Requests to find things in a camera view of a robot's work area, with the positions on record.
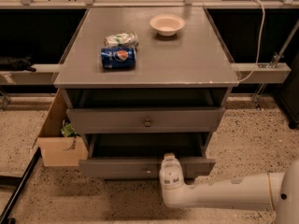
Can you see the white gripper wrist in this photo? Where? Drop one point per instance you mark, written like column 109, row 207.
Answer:
column 171, row 171

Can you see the grey drawer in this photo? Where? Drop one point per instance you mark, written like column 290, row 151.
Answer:
column 139, row 155
column 145, row 120

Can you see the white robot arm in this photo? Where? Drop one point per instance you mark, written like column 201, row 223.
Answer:
column 278, row 192

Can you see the grey top drawer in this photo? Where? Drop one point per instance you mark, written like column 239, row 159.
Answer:
column 145, row 120

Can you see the grey drawer cabinet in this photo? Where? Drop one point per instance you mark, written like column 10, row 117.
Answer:
column 172, row 101

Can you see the green packet in box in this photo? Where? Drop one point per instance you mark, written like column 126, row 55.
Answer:
column 68, row 130

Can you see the blue pepsi can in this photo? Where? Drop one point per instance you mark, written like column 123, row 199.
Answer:
column 118, row 57

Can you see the brown cardboard box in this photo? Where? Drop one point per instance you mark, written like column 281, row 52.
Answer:
column 56, row 149

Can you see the crushed green white can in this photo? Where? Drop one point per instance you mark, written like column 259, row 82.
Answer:
column 126, row 39

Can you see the white paper bowl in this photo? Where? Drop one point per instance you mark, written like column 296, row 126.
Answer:
column 167, row 24

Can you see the black metal floor bar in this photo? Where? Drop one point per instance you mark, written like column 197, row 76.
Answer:
column 17, row 183

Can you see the black object on rail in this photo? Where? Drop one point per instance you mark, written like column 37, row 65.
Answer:
column 16, row 64

